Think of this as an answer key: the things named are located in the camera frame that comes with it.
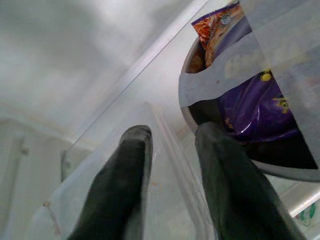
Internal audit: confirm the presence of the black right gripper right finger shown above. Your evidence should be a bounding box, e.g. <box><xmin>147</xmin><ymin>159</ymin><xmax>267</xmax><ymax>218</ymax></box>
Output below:
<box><xmin>194</xmin><ymin>121</ymin><xmax>310</xmax><ymax>240</ymax></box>

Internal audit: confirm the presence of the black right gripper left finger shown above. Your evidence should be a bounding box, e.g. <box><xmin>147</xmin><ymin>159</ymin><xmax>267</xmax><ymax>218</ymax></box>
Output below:
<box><xmin>66</xmin><ymin>124</ymin><xmax>154</xmax><ymax>240</ymax></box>

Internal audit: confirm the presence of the clear plastic tray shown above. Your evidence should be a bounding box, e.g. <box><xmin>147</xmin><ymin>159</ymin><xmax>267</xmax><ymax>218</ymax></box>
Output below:
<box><xmin>32</xmin><ymin>0</ymin><xmax>320</xmax><ymax>240</ymax></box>

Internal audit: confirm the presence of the white fridge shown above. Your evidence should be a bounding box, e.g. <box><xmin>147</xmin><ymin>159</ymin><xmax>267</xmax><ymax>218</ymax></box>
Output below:
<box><xmin>0</xmin><ymin>0</ymin><xmax>320</xmax><ymax>240</ymax></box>

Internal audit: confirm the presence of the grey round bowl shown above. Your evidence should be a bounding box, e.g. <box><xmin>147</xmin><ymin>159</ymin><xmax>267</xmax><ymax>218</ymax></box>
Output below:
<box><xmin>178</xmin><ymin>37</ymin><xmax>320</xmax><ymax>183</ymax></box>

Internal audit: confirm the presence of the purple snack bag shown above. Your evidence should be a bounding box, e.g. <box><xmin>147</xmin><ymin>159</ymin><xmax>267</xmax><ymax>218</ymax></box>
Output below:
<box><xmin>191</xmin><ymin>1</ymin><xmax>301</xmax><ymax>143</ymax></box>

